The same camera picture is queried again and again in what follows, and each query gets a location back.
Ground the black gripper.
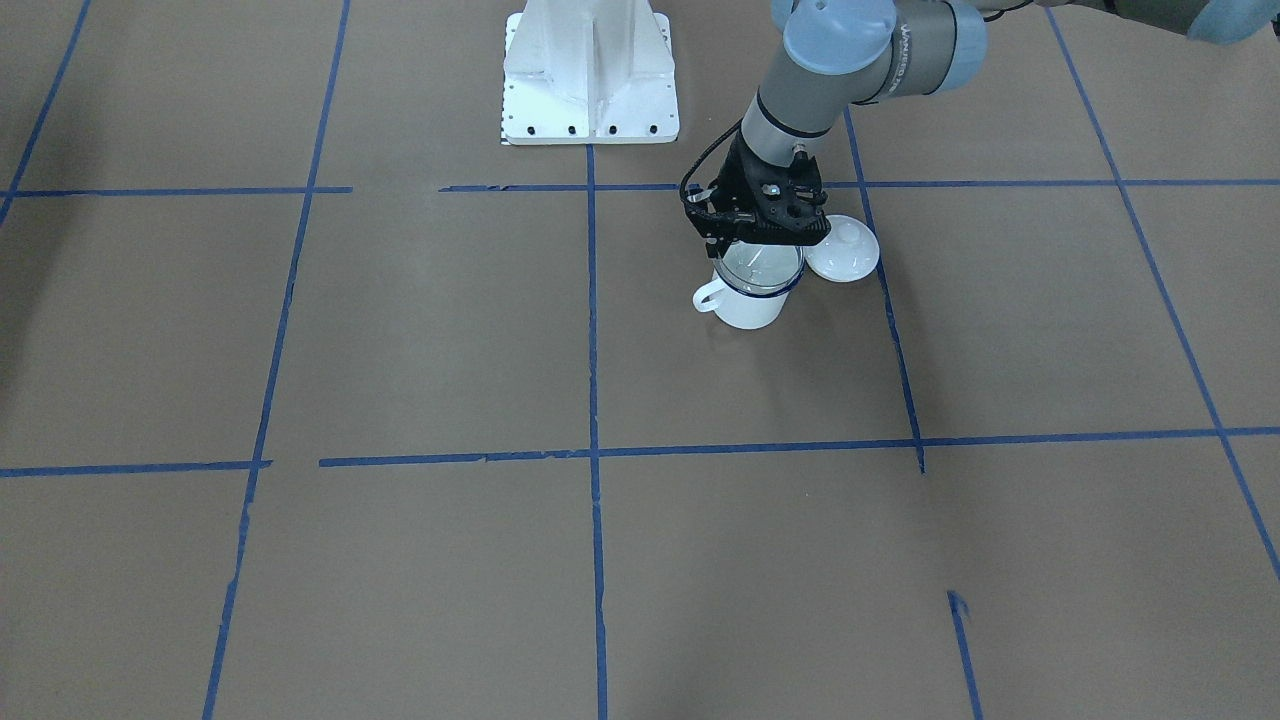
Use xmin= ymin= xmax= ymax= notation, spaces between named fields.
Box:
xmin=684 ymin=129 xmax=831 ymax=247

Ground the white ceramic lid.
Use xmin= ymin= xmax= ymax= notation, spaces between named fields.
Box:
xmin=803 ymin=215 xmax=881 ymax=283

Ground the clear plastic funnel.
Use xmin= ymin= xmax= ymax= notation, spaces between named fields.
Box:
xmin=713 ymin=242 xmax=806 ymax=297

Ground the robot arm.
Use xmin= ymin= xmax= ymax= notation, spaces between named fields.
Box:
xmin=678 ymin=1 xmax=1020 ymax=258

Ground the white enamel mug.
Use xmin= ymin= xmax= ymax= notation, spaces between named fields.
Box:
xmin=692 ymin=258 xmax=803 ymax=331

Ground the brown paper table cover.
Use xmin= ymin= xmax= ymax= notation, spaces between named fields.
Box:
xmin=3 ymin=1 xmax=1277 ymax=719

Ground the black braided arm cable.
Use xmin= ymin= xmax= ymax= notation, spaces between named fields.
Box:
xmin=678 ymin=120 xmax=746 ymax=217

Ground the white camera stand base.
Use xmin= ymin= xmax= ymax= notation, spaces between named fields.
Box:
xmin=500 ymin=1 xmax=681 ymax=146

